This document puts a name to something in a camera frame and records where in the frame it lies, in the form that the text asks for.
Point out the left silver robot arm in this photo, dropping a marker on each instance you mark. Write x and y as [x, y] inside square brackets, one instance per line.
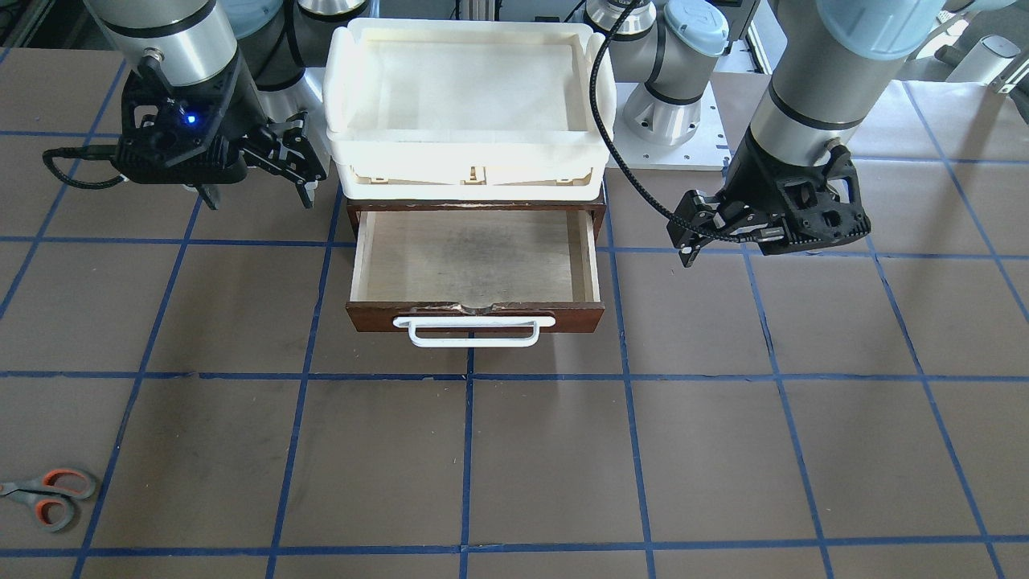
[839, 58]

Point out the wooden drawer with white handle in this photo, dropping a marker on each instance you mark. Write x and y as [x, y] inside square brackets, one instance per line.
[458, 277]

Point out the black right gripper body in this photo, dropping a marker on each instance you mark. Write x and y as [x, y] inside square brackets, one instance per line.
[238, 110]

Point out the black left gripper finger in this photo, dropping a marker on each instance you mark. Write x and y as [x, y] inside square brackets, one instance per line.
[700, 211]
[688, 252]

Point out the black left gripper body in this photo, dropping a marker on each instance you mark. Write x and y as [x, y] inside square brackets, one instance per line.
[746, 183]

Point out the white plastic bin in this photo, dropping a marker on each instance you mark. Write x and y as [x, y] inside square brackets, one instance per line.
[461, 110]

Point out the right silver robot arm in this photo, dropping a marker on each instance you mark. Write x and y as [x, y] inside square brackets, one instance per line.
[195, 40]

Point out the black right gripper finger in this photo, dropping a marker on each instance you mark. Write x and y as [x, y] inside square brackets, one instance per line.
[210, 195]
[286, 149]

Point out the dark brown wooden cabinet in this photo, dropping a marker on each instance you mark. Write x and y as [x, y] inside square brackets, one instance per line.
[597, 208]

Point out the orange grey scissors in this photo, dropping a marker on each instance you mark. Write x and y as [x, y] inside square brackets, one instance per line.
[50, 496]

